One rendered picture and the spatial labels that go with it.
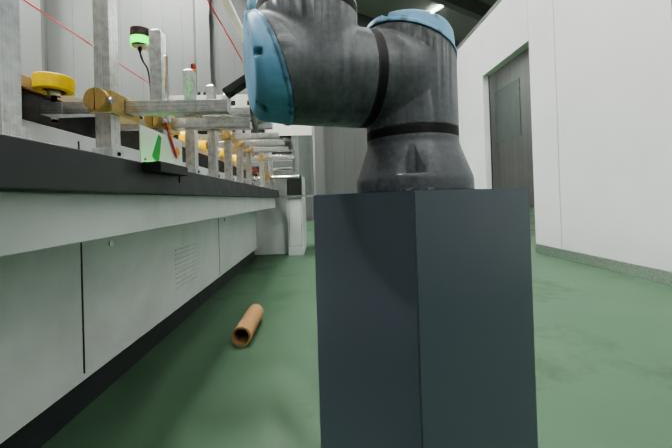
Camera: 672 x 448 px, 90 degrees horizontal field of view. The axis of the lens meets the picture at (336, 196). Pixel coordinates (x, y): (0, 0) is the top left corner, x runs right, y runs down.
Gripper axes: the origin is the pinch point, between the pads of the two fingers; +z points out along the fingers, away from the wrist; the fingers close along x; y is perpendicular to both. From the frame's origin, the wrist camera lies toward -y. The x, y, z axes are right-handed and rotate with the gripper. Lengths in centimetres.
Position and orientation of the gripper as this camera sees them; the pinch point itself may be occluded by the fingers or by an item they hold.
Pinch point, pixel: (254, 128)
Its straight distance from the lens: 112.8
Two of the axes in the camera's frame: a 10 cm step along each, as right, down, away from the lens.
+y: 10.0, -0.3, 0.4
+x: -0.4, 0.1, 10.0
